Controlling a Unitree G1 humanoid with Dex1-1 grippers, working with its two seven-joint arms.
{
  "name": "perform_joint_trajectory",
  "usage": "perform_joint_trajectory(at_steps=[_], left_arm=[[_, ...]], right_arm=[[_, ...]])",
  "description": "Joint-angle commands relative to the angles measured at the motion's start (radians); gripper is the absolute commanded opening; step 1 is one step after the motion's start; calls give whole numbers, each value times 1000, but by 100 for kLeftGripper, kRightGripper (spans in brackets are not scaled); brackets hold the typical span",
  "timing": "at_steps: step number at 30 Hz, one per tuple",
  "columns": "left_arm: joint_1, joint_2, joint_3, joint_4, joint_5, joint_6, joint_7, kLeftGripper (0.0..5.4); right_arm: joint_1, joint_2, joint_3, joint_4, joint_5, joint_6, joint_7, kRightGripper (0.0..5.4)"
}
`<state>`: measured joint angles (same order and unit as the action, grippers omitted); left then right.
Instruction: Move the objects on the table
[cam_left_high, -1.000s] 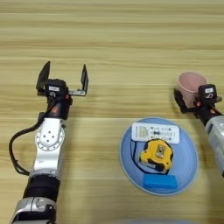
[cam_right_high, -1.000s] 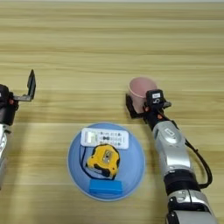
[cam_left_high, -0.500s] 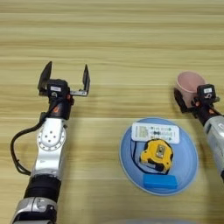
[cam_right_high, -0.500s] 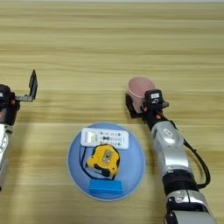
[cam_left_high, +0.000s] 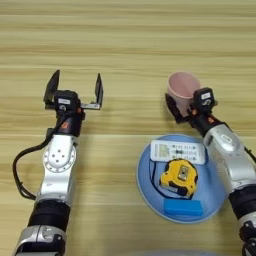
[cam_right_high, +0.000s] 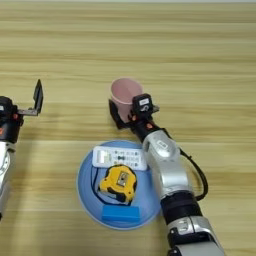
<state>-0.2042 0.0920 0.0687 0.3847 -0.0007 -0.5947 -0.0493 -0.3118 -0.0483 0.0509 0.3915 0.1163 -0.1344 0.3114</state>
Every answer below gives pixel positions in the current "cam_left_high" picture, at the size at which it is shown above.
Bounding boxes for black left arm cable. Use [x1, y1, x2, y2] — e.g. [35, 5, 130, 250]
[12, 127, 57, 201]

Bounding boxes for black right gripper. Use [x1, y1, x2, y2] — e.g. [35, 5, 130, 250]
[164, 92, 232, 138]

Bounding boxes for blue rectangular block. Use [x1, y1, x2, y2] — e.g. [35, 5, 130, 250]
[162, 198, 205, 217]

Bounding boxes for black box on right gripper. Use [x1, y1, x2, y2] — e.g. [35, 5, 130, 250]
[192, 86, 218, 114]

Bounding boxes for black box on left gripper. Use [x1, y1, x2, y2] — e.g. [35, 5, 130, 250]
[53, 89, 81, 113]

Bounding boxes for white remote control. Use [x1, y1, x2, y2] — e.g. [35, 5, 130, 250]
[149, 139, 207, 166]

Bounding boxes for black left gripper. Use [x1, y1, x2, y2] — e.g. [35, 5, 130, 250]
[43, 69, 105, 138]

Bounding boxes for yellow black tape measure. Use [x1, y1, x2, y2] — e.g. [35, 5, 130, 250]
[148, 157, 200, 201]

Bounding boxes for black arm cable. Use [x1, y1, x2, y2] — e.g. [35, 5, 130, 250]
[243, 145, 256, 165]
[12, 127, 57, 201]

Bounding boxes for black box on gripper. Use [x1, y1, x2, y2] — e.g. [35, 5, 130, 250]
[53, 89, 81, 113]
[192, 86, 218, 114]

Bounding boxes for blue round plate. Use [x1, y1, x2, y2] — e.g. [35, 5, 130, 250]
[135, 133, 231, 225]

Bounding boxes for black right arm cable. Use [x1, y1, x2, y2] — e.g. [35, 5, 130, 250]
[243, 145, 256, 165]

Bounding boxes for pink plastic cup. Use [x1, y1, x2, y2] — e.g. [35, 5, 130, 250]
[166, 71, 202, 118]

